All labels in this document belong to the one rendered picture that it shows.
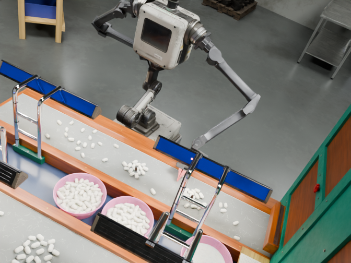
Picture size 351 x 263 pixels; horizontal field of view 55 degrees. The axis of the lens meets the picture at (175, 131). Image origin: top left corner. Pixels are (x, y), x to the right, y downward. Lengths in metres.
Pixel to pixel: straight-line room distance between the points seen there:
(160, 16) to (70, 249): 1.38
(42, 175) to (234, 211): 1.10
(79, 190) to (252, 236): 0.97
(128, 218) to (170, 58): 1.01
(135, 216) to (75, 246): 0.33
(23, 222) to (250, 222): 1.19
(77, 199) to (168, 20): 1.15
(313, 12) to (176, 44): 6.29
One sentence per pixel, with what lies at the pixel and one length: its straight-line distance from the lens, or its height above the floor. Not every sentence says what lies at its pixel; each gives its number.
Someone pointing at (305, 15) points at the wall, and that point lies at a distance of 8.26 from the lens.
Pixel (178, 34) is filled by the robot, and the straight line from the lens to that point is 2.10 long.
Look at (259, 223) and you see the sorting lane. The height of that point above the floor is 0.74.
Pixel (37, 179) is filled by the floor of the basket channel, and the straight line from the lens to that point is 2.01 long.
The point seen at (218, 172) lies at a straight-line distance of 1.68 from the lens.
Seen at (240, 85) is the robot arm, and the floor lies 1.24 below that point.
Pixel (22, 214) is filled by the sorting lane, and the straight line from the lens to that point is 1.80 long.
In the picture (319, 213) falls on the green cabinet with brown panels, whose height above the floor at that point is 1.26.
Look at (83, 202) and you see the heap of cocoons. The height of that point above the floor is 0.72.
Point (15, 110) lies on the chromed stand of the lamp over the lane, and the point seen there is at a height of 0.98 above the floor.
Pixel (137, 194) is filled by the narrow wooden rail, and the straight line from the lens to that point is 1.87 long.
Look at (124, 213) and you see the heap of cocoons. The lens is 1.82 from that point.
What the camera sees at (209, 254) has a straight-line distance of 1.82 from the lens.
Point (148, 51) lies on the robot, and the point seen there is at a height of 1.18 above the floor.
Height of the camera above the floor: 2.21
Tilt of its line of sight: 39 degrees down
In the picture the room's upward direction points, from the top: 19 degrees clockwise
